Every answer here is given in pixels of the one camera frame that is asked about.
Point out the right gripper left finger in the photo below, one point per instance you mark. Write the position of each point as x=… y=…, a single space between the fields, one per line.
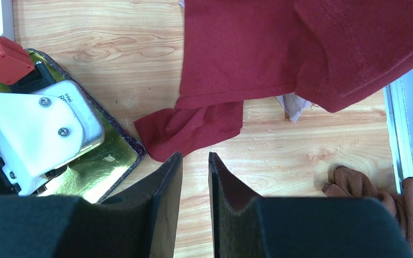
x=140 y=221

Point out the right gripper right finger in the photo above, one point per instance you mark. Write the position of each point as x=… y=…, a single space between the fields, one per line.
x=234 y=217

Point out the brown crumpled cloth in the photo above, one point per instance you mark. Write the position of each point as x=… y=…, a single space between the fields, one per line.
x=348 y=182

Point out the red shirt on hanger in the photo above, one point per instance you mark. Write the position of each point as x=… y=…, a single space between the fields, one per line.
x=331 y=53

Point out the aluminium rail frame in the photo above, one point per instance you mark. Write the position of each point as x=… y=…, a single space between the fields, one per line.
x=398 y=128

